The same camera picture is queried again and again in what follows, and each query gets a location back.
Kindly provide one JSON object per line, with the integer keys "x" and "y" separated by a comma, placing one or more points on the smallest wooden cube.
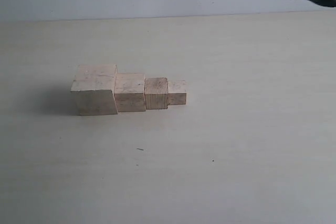
{"x": 177, "y": 92}

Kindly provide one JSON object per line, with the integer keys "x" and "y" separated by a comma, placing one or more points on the second largest wooden cube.
{"x": 129, "y": 92}

